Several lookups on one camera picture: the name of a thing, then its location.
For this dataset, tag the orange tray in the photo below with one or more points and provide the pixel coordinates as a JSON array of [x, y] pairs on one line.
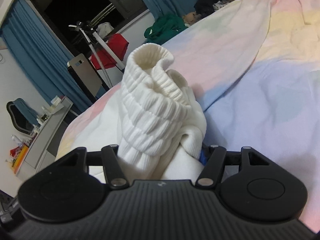
[[20, 160]]

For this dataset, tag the white sweatshirt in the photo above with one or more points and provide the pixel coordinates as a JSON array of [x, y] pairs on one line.
[[150, 110]]

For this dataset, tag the white panel heater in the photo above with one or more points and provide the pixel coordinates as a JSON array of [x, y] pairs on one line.
[[86, 77]]

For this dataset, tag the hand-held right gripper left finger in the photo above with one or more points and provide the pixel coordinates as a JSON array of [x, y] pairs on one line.
[[111, 155]]

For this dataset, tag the white dressing table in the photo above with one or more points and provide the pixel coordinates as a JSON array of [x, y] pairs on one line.
[[47, 135]]

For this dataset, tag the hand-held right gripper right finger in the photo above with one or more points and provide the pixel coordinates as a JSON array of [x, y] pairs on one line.
[[203, 158]]

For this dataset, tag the black clothes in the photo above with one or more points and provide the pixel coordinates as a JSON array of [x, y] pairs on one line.
[[206, 5]]

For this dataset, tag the white hanging garment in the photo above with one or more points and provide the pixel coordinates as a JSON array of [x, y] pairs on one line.
[[105, 29]]

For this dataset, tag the green garment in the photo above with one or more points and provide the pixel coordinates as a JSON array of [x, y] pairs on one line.
[[165, 27]]

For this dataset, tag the pastel rainbow blanket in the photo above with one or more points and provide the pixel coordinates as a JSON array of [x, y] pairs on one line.
[[275, 92]]

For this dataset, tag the white tissue box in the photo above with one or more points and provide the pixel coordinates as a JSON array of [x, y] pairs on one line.
[[56, 100]]

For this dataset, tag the beige clothes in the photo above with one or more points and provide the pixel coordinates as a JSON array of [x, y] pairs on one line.
[[191, 17]]

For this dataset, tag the dark window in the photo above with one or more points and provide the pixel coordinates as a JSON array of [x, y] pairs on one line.
[[75, 5]]

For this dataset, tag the garment steamer stand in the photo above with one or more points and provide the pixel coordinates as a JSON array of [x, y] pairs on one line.
[[100, 60]]

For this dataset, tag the wavy vanity mirror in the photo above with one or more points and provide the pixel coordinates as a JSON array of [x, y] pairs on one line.
[[22, 116]]

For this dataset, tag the red garment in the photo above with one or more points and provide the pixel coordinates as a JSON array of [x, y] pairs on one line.
[[116, 46]]

